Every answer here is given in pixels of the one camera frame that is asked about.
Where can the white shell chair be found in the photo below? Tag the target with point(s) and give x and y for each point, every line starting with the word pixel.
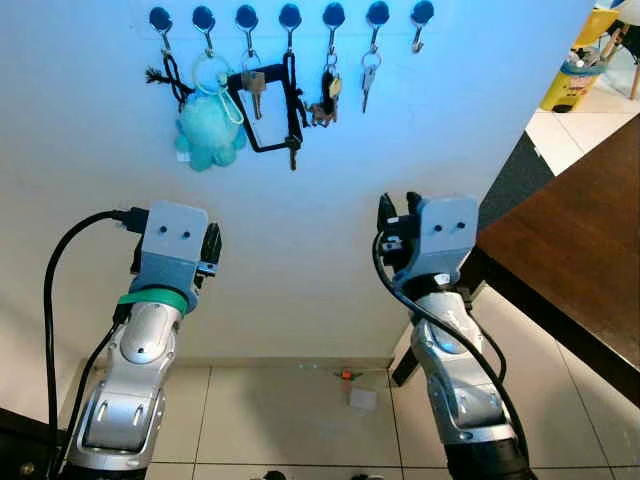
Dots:
pixel 628 10

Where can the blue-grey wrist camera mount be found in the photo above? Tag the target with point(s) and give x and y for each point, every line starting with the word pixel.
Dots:
pixel 440 235
pixel 172 245

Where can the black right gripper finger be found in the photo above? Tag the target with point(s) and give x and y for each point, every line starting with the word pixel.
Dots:
pixel 386 212
pixel 412 205

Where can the yellow bin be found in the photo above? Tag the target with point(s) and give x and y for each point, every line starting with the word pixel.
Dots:
pixel 570 90

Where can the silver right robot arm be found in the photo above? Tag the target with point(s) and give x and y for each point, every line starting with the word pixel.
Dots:
pixel 455 390

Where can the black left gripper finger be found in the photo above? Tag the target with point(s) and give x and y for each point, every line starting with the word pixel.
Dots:
pixel 213 243

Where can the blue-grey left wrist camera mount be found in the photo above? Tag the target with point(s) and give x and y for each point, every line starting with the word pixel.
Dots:
pixel 172 245

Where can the dark grey floor mat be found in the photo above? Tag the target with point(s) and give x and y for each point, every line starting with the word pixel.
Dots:
pixel 520 180

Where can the dark brown wooden table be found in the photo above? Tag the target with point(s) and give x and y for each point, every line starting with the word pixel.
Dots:
pixel 570 230

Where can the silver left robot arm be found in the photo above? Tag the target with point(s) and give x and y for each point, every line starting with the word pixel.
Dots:
pixel 140 340

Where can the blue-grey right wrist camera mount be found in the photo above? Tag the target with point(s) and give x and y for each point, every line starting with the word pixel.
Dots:
pixel 440 235

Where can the white paper scrap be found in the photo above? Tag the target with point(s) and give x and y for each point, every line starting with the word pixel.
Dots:
pixel 362 398

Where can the silver key bunch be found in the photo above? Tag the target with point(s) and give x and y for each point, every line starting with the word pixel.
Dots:
pixel 368 80

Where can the blue round wall hook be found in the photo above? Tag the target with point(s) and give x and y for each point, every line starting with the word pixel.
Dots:
pixel 422 11
pixel 246 16
pixel 160 17
pixel 203 17
pixel 377 12
pixel 290 14
pixel 333 13

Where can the small red floor item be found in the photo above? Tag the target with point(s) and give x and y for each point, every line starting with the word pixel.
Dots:
pixel 346 375

